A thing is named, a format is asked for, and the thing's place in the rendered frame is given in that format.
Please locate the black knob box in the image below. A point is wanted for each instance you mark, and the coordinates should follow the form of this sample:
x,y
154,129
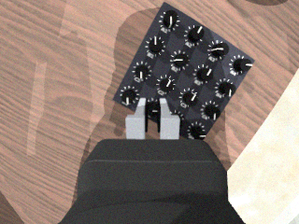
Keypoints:
x,y
185,80

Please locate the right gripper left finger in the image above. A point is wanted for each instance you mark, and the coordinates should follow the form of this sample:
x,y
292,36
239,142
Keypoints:
x,y
135,124

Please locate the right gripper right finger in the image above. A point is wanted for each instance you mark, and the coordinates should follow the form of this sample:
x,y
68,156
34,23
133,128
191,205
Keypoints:
x,y
167,124

